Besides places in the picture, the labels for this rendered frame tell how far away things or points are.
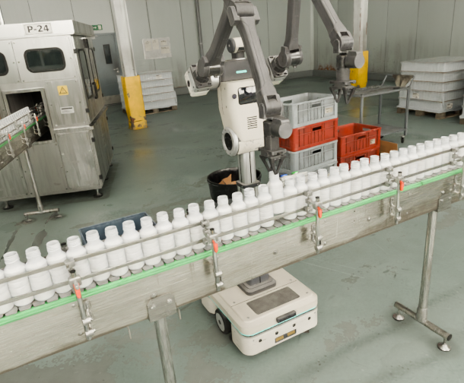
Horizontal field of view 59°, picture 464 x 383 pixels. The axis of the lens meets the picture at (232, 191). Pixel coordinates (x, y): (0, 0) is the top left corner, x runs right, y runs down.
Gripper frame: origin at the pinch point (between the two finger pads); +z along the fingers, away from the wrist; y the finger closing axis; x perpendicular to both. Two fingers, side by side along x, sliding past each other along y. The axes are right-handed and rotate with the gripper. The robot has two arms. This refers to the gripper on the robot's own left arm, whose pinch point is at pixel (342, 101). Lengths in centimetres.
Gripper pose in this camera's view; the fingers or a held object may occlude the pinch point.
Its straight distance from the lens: 191.7
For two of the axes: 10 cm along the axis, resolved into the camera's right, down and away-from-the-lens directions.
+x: -8.8, 2.4, -4.2
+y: -4.8, -2.7, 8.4
